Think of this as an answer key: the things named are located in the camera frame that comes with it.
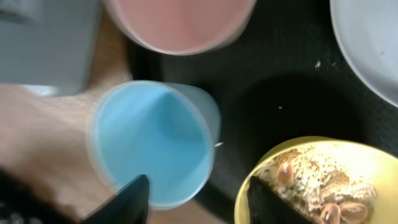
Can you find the peanut and rice food scraps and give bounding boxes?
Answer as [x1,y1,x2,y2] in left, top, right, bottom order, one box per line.
[254,146,377,223]

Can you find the light blue plastic cup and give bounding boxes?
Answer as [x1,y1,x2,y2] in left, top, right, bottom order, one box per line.
[87,80,221,210]

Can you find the round black serving tray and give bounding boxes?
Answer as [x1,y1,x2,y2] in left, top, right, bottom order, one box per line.
[127,0,397,223]

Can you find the grey plastic dishwasher rack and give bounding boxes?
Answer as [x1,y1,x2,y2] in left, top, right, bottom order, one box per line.
[1,0,103,96]

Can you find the pink plastic cup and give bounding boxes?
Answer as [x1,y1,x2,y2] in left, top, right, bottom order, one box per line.
[104,0,257,56]

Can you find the grey round plate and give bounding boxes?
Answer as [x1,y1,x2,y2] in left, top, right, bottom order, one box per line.
[330,0,397,106]

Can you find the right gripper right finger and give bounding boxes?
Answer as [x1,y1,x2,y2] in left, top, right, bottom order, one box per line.
[247,176,312,224]

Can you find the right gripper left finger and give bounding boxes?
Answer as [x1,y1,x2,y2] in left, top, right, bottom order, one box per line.
[81,175,150,224]

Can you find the yellow plastic bowl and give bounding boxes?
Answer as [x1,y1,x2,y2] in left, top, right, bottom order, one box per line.
[234,136,397,224]

